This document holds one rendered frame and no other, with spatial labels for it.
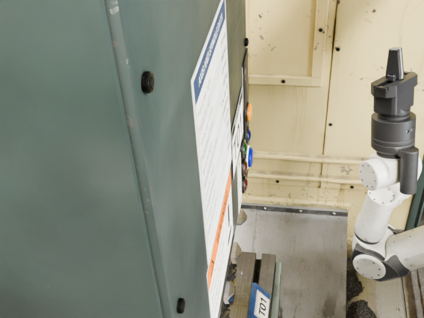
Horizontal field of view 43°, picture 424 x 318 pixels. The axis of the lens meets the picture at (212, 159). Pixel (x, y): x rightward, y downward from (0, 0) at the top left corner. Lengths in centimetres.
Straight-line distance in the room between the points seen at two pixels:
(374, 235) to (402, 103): 34
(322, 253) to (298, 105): 51
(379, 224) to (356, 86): 44
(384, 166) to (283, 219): 74
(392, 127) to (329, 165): 61
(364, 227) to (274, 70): 51
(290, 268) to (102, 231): 150
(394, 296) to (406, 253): 60
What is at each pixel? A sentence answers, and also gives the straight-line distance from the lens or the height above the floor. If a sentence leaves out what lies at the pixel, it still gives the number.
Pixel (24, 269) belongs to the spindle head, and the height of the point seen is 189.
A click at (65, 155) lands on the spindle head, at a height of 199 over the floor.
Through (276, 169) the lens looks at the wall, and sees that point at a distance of 175.
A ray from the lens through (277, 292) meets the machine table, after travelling 162.
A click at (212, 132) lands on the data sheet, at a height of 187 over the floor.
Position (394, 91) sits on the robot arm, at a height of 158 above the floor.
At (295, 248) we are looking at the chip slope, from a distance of 182.
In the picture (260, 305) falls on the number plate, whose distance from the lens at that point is 150.
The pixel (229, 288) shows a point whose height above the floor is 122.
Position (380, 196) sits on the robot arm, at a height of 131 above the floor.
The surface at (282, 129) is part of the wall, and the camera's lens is 165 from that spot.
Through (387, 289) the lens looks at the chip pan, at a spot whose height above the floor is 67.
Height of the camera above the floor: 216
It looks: 39 degrees down
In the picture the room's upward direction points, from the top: 4 degrees counter-clockwise
